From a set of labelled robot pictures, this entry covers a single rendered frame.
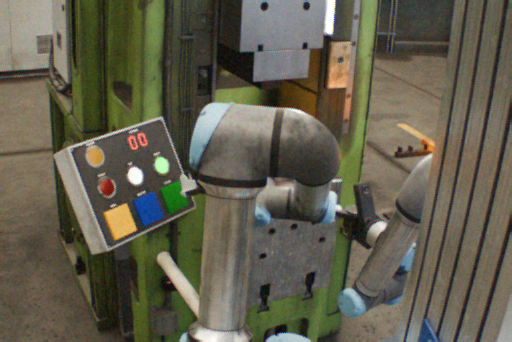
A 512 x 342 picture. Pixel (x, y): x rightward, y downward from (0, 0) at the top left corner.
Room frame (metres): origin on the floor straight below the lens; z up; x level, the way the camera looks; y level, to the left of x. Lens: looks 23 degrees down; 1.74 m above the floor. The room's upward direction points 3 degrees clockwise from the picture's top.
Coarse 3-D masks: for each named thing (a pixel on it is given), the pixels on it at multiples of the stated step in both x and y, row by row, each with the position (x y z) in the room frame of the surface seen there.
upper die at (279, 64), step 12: (228, 48) 1.93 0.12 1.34; (216, 60) 2.01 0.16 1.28; (228, 60) 1.93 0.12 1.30; (240, 60) 1.86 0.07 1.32; (252, 60) 1.79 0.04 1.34; (264, 60) 1.80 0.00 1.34; (276, 60) 1.82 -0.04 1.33; (288, 60) 1.84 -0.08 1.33; (300, 60) 1.86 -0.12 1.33; (240, 72) 1.85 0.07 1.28; (252, 72) 1.78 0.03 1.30; (264, 72) 1.80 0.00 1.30; (276, 72) 1.82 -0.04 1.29; (288, 72) 1.84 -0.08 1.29; (300, 72) 1.86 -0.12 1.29
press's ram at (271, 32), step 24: (240, 0) 1.76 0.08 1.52; (264, 0) 1.79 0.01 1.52; (288, 0) 1.83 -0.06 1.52; (312, 0) 1.87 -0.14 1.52; (240, 24) 1.76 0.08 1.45; (264, 24) 1.79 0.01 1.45; (288, 24) 1.83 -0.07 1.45; (312, 24) 1.88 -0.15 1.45; (240, 48) 1.75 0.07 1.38; (264, 48) 1.79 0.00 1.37; (288, 48) 1.84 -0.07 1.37; (312, 48) 1.88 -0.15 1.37
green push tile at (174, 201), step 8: (168, 184) 1.50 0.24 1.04; (176, 184) 1.51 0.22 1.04; (160, 192) 1.46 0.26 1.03; (168, 192) 1.47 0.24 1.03; (176, 192) 1.49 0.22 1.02; (168, 200) 1.46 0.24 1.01; (176, 200) 1.48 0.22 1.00; (184, 200) 1.50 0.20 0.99; (168, 208) 1.45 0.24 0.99; (176, 208) 1.46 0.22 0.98
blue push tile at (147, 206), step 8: (152, 192) 1.44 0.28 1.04; (136, 200) 1.39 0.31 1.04; (144, 200) 1.40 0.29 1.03; (152, 200) 1.42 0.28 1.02; (136, 208) 1.38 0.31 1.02; (144, 208) 1.39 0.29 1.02; (152, 208) 1.41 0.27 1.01; (144, 216) 1.38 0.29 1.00; (152, 216) 1.39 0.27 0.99; (160, 216) 1.41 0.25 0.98; (144, 224) 1.36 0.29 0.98
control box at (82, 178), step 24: (96, 144) 1.40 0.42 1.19; (120, 144) 1.45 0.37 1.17; (144, 144) 1.51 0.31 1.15; (168, 144) 1.57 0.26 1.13; (72, 168) 1.32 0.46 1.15; (96, 168) 1.36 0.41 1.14; (120, 168) 1.41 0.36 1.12; (144, 168) 1.47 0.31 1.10; (168, 168) 1.52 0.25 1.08; (72, 192) 1.33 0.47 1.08; (96, 192) 1.32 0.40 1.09; (120, 192) 1.37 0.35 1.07; (144, 192) 1.43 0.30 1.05; (96, 216) 1.28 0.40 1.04; (168, 216) 1.44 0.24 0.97; (96, 240) 1.27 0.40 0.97; (120, 240) 1.29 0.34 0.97
